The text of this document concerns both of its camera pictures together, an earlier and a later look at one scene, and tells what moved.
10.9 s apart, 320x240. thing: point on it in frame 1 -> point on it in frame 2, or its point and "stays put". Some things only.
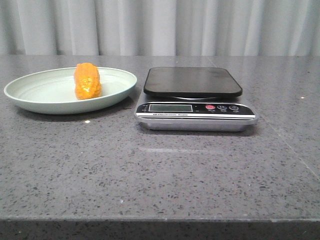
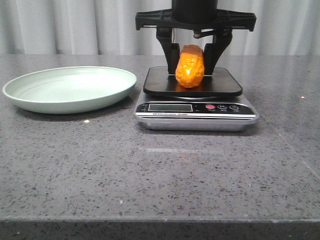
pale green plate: x=53 y=91 stays put
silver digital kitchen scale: x=193 y=99 stays put
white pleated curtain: x=160 y=27 stays put
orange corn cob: x=87 y=81 -> x=190 y=68
